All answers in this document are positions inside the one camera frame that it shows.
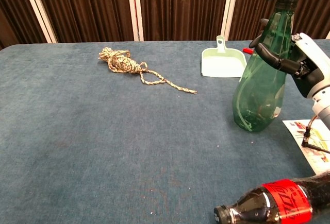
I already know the cola bottle red label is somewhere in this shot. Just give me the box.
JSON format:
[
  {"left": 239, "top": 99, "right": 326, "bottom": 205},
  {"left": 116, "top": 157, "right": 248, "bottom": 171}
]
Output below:
[{"left": 213, "top": 171, "right": 330, "bottom": 224}]

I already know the dark brown pleated curtain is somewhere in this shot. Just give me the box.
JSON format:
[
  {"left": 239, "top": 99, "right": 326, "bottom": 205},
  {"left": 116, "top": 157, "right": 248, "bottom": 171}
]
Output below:
[{"left": 0, "top": 0, "right": 330, "bottom": 49}]

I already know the green spray bottle black nozzle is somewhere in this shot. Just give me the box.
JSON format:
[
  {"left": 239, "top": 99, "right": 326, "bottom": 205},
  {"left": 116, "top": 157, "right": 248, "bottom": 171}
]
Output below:
[{"left": 232, "top": 0, "right": 312, "bottom": 133}]

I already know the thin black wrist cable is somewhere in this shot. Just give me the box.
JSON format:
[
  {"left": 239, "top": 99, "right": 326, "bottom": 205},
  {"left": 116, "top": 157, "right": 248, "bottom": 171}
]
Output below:
[{"left": 301, "top": 114, "right": 330, "bottom": 155}]

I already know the blue carpet table mat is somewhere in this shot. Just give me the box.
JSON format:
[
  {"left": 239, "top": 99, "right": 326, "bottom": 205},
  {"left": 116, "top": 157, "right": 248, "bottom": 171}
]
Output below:
[{"left": 0, "top": 40, "right": 330, "bottom": 224}]

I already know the white printed paper card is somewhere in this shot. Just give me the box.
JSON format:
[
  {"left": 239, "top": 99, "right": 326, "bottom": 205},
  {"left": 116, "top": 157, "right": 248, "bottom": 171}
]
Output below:
[{"left": 282, "top": 118, "right": 330, "bottom": 175}]

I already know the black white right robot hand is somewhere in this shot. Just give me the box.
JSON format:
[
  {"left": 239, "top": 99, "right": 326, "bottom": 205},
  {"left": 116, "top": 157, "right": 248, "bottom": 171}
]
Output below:
[{"left": 249, "top": 18, "right": 330, "bottom": 98}]

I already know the beige braided rope bundle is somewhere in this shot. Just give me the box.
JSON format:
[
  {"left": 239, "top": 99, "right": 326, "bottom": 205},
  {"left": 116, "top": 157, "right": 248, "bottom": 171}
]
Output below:
[{"left": 98, "top": 47, "right": 198, "bottom": 95}]

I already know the white partition frame post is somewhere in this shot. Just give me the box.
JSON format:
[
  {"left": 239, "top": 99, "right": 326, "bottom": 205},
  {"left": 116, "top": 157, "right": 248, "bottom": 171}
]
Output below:
[
  {"left": 221, "top": 0, "right": 242, "bottom": 41},
  {"left": 19, "top": 0, "right": 58, "bottom": 44},
  {"left": 126, "top": 0, "right": 145, "bottom": 42}
]

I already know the mint green plastic dustpan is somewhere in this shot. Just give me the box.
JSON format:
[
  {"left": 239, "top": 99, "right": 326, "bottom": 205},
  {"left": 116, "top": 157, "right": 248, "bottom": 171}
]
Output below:
[{"left": 201, "top": 35, "right": 248, "bottom": 78}]

